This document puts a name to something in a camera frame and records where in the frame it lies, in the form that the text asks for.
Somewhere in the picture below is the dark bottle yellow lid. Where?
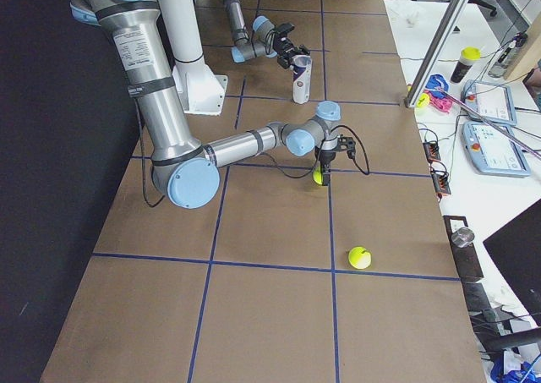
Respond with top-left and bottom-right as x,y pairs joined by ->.
450,47 -> 481,84

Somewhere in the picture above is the pink and blue toy pile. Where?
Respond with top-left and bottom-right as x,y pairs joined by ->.
424,74 -> 453,113

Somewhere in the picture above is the white tennis ball can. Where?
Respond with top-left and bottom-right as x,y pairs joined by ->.
292,55 -> 312,104

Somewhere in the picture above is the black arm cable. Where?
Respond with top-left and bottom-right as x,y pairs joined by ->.
139,99 -> 371,209

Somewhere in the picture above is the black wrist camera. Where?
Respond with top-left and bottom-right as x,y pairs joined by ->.
336,135 -> 356,161

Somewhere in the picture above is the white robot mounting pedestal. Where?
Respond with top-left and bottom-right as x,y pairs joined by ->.
158,0 -> 227,116

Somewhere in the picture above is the blue teach pendant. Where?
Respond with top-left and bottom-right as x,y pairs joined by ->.
462,121 -> 531,178
462,79 -> 517,126

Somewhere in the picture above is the blue teach pendant near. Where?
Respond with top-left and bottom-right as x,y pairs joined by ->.
462,121 -> 531,178

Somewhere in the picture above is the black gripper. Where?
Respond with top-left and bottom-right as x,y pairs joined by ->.
272,22 -> 310,69
315,140 -> 338,186

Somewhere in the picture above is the orange black connector board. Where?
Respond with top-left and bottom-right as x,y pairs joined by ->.
423,140 -> 451,200

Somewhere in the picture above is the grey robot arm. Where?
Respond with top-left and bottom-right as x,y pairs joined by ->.
70,0 -> 345,209
221,0 -> 310,69

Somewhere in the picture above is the yellow tennis ball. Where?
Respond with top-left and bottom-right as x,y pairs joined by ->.
312,168 -> 323,185
347,246 -> 372,270

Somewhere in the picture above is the aluminium frame post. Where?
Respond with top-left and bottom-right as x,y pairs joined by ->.
404,0 -> 468,108

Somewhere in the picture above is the yellow ball among toys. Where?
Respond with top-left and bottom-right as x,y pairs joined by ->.
416,92 -> 430,108

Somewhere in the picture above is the silver metal knob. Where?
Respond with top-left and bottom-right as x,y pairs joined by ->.
451,227 -> 475,248

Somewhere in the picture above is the black monitor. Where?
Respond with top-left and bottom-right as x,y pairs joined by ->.
484,200 -> 541,325

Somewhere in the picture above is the blue teach pendant far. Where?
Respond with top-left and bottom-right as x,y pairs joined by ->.
462,79 -> 517,126

